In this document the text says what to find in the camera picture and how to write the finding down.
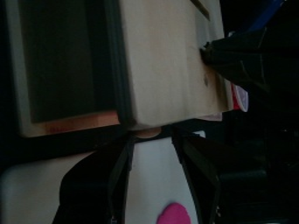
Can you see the blue plastic object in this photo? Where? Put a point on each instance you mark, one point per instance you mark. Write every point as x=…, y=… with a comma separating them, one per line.
x=266, y=15

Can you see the red and white bowl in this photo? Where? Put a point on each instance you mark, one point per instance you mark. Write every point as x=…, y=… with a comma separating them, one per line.
x=240, y=98

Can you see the light wooden drawer cabinet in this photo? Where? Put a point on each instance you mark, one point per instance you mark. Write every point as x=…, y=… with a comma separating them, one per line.
x=167, y=67

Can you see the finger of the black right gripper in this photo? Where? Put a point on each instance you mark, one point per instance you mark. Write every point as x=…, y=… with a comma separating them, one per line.
x=215, y=54

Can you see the pink play dough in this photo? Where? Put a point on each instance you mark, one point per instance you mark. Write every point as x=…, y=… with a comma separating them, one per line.
x=174, y=214

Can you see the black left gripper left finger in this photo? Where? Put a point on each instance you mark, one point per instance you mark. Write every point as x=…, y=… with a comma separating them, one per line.
x=91, y=186

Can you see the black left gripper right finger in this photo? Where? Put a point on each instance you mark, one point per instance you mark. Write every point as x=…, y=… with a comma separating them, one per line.
x=200, y=175

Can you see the round wooden drawer knob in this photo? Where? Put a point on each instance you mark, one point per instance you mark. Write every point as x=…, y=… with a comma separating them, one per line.
x=147, y=133

